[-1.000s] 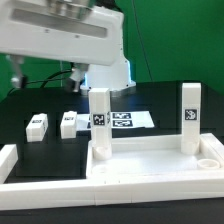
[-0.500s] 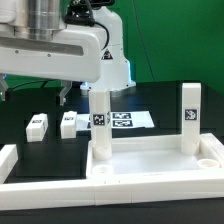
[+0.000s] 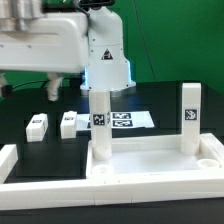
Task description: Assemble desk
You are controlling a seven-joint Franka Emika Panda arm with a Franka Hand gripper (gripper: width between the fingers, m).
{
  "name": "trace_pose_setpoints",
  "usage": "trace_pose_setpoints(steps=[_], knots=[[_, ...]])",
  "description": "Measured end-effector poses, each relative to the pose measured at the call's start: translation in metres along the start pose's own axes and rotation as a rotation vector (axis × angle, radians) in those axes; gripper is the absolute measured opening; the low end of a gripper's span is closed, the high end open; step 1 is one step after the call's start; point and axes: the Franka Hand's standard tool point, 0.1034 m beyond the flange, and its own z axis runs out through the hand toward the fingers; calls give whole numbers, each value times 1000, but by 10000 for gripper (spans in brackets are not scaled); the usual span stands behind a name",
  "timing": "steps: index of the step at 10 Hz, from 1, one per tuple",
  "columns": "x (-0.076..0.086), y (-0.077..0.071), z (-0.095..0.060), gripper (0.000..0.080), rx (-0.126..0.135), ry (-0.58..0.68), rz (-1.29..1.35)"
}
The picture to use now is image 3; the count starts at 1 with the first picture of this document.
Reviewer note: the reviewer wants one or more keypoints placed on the fiducial marker sheet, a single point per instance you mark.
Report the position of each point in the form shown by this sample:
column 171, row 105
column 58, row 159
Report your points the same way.
column 120, row 120

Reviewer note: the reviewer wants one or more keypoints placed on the white front fence rail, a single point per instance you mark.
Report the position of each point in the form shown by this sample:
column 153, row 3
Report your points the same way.
column 54, row 194

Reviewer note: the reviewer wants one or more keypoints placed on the white left fence piece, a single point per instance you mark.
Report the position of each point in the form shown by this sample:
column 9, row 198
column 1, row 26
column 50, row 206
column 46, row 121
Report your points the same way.
column 8, row 158

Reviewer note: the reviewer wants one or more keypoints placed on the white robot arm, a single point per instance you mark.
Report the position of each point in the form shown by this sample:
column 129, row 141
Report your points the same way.
column 107, row 66

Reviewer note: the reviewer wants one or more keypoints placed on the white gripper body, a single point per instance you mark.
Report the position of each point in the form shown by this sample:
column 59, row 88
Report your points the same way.
column 56, row 42

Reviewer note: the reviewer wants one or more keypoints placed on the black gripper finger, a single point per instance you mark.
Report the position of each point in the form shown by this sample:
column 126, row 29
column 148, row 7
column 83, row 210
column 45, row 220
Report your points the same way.
column 5, row 88
column 55, row 80

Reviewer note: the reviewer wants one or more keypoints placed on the white desk top tray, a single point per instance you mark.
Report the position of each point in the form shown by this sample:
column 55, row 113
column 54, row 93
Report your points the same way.
column 154, row 154

